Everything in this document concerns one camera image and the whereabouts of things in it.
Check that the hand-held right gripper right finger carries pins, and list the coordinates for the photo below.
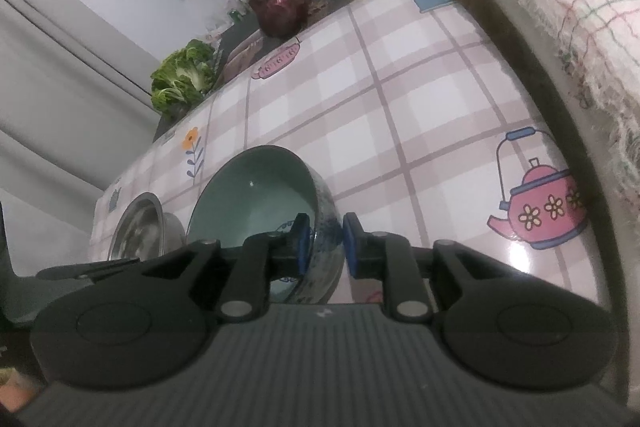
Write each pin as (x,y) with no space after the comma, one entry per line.
(351,248)

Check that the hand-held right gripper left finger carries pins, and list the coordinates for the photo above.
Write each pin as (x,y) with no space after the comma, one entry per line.
(302,243)

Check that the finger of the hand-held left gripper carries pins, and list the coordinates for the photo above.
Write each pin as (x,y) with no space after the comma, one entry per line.
(90,270)

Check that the stainless steel bowl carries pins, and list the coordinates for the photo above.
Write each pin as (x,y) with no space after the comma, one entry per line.
(134,227)

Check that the green ceramic bowl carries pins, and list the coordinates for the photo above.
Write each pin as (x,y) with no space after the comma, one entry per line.
(250,187)

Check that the plaid teapot print tablecloth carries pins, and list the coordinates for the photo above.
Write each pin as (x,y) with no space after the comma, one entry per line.
(400,107)

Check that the green leafy lettuce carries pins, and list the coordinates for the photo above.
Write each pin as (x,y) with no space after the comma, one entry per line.
(182,72)

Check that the green drink can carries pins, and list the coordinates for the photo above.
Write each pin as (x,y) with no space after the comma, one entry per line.
(235,17)

